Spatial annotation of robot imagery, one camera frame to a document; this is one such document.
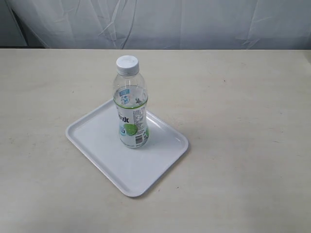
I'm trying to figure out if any clear plastic bottle white cap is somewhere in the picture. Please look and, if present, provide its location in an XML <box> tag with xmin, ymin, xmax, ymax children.
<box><xmin>113</xmin><ymin>55</ymin><xmax>149</xmax><ymax>148</ymax></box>

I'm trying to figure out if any white rectangular plastic tray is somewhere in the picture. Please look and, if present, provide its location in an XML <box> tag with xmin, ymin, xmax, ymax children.
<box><xmin>66</xmin><ymin>100</ymin><xmax>189</xmax><ymax>197</ymax></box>

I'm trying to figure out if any white backdrop cloth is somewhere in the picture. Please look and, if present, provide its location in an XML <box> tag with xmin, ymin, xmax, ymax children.
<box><xmin>0</xmin><ymin>0</ymin><xmax>311</xmax><ymax>50</ymax></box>

